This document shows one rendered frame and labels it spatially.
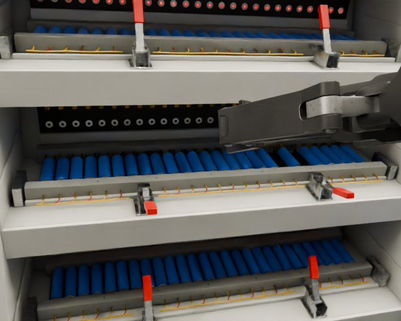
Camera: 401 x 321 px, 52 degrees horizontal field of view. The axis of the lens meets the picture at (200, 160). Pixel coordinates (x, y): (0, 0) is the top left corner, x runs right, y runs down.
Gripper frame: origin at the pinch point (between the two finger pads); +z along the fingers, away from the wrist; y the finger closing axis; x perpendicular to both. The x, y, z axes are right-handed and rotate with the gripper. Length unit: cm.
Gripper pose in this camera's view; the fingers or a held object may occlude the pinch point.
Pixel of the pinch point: (302, 132)
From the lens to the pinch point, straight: 38.3
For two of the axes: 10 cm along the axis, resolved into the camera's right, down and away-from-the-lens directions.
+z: -2.4, 0.4, 9.7
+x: -0.6, -10.0, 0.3
